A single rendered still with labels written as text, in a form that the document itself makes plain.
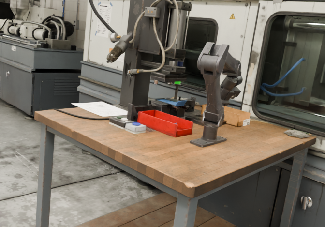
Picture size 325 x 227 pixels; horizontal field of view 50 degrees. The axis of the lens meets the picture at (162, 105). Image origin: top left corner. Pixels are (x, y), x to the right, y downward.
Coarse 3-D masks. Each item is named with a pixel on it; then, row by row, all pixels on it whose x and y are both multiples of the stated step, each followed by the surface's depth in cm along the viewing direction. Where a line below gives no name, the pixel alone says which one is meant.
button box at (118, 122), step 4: (64, 112) 170; (76, 116) 166; (80, 116) 166; (112, 120) 160; (116, 120) 159; (120, 120) 159; (128, 120) 161; (112, 124) 161; (116, 124) 159; (120, 124) 157; (124, 124) 156; (124, 128) 156
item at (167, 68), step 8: (144, 64) 194; (152, 64) 190; (160, 64) 186; (168, 64) 191; (152, 72) 181; (160, 72) 184; (168, 72) 181; (176, 72) 184; (184, 72) 185; (160, 80) 178; (168, 80) 178; (176, 80) 183; (184, 80) 188
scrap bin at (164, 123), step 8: (144, 112) 171; (152, 112) 175; (160, 112) 174; (144, 120) 165; (152, 120) 162; (160, 120) 158; (168, 120) 170; (176, 120) 167; (184, 120) 164; (152, 128) 162; (160, 128) 159; (168, 128) 155; (176, 128) 152; (184, 128) 164; (176, 136) 153
